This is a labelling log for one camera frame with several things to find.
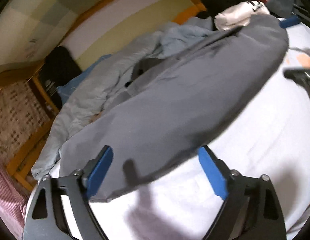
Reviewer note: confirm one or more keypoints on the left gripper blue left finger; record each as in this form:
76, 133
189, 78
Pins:
95, 171

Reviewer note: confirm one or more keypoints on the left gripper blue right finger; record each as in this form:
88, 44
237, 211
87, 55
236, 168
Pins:
217, 172

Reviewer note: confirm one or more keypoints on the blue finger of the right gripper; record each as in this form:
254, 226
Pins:
289, 22

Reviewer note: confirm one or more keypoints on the large grey garment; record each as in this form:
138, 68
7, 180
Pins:
183, 103

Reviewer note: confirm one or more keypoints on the dark grey fleece garment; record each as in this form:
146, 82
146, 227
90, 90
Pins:
281, 8

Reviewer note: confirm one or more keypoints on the white folded printed shirt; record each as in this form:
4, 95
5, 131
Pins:
239, 15

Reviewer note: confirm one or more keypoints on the white bed sheet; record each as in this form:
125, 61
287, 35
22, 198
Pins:
271, 135

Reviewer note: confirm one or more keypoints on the light blue duvet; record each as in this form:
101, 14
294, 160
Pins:
108, 78

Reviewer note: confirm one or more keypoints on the pink striped cloth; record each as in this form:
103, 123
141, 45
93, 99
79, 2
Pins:
12, 204

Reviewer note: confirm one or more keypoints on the blue cloth at headboard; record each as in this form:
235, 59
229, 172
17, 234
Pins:
67, 90

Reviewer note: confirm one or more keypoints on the black bag on shelf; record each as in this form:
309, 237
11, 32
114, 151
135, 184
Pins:
58, 69

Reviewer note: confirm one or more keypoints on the wooden bed frame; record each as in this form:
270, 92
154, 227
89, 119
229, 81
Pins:
42, 41

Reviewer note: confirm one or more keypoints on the patterned woven wall panel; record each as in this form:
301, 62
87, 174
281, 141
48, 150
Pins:
20, 116

